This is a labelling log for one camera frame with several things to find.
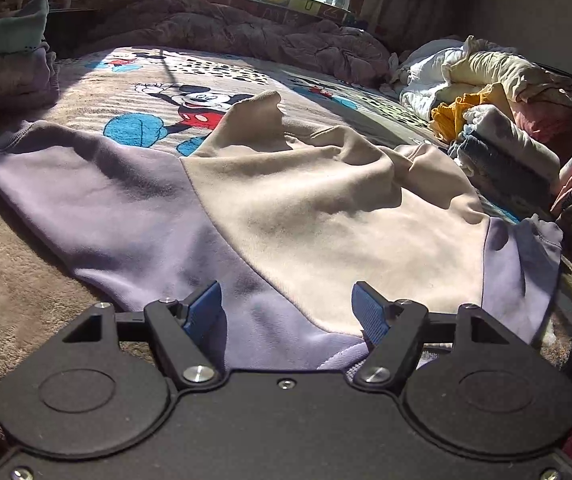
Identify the yellow garment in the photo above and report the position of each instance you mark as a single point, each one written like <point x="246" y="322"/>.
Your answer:
<point x="448" y="115"/>

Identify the pink cloth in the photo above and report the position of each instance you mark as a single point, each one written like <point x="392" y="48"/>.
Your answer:
<point x="551" y="120"/>

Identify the white crumpled cloth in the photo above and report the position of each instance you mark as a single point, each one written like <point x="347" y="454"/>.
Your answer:
<point x="423" y="85"/>

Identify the lavender folded garment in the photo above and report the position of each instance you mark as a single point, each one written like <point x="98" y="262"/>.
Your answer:
<point x="6" y="77"/>

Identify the white grey folded garment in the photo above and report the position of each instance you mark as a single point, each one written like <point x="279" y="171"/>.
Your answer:
<point x="511" y="140"/>

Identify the cream crumpled cloth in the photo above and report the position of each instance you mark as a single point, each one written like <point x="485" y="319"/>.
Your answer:
<point x="496" y="70"/>

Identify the pink quilted comforter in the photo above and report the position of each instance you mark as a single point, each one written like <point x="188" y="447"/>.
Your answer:
<point x="246" y="30"/>

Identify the green folded garment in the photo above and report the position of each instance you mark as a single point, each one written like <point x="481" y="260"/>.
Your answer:
<point x="6" y="30"/>

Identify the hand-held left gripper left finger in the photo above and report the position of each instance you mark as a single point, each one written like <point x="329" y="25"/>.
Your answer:
<point x="205" y="307"/>

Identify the lavender and cream sweatshirt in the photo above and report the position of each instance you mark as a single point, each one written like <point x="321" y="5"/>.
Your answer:
<point x="291" y="220"/>

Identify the dark blue folded garment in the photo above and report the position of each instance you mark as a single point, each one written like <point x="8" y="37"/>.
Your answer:
<point x="496" y="165"/>

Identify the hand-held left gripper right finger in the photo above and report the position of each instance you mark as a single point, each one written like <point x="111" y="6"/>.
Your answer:
<point x="368" y="312"/>

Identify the cartoon mouse printed blanket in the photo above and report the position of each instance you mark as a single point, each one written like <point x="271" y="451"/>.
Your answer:
<point x="31" y="270"/>

